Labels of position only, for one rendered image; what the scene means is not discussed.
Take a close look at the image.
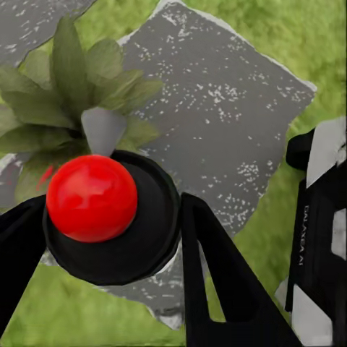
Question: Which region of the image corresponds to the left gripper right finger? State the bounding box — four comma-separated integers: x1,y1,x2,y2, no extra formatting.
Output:
181,192,303,347

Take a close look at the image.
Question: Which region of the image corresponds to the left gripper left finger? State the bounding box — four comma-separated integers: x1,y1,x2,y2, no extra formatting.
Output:
0,195,47,337

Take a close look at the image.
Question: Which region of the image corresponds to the insectifuge atomizer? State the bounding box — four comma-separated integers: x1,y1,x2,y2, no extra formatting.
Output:
42,108,181,286

